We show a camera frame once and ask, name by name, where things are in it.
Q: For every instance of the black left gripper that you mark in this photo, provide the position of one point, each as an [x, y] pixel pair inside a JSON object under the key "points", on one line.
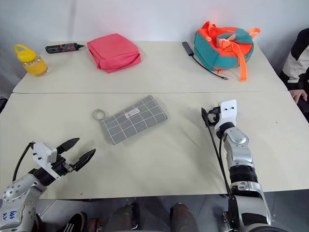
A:
{"points": [[60, 166]]}

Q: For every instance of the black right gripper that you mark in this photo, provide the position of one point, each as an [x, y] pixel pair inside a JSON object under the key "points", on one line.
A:
{"points": [[213, 119]]}

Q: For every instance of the grey checked fabric pouch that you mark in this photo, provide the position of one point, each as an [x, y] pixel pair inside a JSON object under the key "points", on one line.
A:
{"points": [[135, 120]]}

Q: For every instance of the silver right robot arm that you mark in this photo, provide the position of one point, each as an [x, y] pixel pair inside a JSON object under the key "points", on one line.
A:
{"points": [[239, 140]]}

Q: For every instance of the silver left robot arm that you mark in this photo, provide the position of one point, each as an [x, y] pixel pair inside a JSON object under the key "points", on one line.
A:
{"points": [[19, 191]]}

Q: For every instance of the person's bare hand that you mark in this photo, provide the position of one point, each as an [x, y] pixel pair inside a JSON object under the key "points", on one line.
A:
{"points": [[299, 94]]}

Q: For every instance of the teal orange backpack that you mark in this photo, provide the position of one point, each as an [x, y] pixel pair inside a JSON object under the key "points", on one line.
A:
{"points": [[217, 55]]}

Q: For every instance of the black shoe white stripes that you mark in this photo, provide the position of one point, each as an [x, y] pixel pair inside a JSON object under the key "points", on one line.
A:
{"points": [[76, 223]]}

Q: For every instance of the yellow lidded plastic jar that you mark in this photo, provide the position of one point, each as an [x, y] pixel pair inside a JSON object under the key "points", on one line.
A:
{"points": [[33, 64]]}

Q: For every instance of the black red handheld tool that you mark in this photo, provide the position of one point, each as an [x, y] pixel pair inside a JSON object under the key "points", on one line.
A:
{"points": [[62, 47]]}

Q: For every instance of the dark rounded shape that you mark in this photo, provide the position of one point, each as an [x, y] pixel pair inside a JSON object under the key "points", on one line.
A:
{"points": [[183, 218]]}

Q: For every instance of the pink fabric pouch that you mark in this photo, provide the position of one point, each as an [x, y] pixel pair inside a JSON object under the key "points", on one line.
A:
{"points": [[113, 50]]}

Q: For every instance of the black white jacket person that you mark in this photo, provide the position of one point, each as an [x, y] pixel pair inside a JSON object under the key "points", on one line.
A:
{"points": [[298, 60]]}

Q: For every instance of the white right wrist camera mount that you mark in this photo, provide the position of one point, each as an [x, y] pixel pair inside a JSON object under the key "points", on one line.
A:
{"points": [[228, 113]]}

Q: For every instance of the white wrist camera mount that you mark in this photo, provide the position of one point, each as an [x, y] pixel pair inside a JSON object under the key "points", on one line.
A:
{"points": [[41, 152], [228, 113]]}

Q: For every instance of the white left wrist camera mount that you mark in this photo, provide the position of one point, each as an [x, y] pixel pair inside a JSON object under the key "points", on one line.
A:
{"points": [[41, 152]]}

